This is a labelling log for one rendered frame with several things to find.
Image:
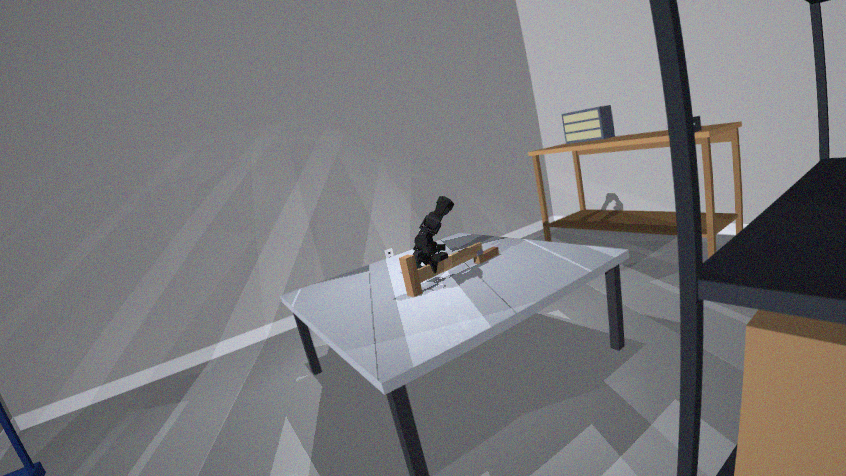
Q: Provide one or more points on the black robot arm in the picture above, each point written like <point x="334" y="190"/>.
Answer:
<point x="432" y="224"/>

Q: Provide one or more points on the long wooden rail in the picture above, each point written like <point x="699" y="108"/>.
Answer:
<point x="452" y="261"/>

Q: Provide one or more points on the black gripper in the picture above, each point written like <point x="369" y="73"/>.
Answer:
<point x="429" y="256"/>

